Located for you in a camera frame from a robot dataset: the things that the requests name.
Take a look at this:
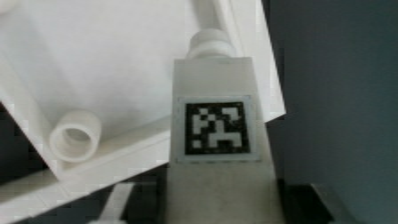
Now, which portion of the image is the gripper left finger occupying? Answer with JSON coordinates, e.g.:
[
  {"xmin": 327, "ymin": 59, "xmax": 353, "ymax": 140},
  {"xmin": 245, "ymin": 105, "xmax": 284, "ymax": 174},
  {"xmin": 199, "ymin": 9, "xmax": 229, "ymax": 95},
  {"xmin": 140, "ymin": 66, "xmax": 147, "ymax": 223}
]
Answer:
[{"xmin": 97, "ymin": 182, "xmax": 135, "ymax": 224}]

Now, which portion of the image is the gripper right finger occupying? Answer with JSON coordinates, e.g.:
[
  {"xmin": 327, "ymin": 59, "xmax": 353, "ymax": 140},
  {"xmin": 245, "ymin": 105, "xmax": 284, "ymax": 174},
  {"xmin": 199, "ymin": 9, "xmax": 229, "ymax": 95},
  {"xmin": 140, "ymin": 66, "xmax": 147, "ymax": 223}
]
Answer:
[{"xmin": 277, "ymin": 179, "xmax": 355, "ymax": 224}]

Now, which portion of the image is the white table leg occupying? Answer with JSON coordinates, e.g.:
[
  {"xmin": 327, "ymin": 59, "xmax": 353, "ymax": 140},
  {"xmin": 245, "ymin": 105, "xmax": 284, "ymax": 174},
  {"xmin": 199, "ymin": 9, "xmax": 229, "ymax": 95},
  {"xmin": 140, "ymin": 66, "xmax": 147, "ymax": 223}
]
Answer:
[{"xmin": 165, "ymin": 29, "xmax": 286, "ymax": 224}]

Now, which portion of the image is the white square table top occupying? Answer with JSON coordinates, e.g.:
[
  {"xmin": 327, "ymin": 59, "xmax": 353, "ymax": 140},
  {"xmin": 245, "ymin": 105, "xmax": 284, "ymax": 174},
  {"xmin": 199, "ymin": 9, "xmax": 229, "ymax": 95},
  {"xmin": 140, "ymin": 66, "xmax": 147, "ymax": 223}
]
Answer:
[{"xmin": 0, "ymin": 0, "xmax": 287, "ymax": 183}]

